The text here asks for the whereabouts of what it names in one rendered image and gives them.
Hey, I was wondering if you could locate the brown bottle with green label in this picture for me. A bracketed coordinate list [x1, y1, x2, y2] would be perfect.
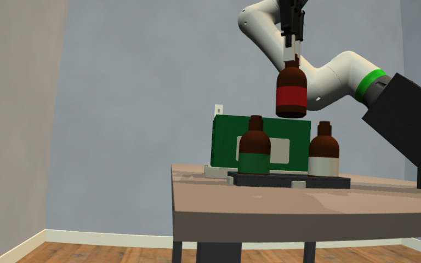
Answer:
[238, 115, 271, 175]

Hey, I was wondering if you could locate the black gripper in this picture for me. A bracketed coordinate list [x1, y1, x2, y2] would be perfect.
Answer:
[280, 0, 305, 66]

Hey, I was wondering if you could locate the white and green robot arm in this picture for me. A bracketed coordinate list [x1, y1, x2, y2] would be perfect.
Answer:
[238, 0, 392, 111]

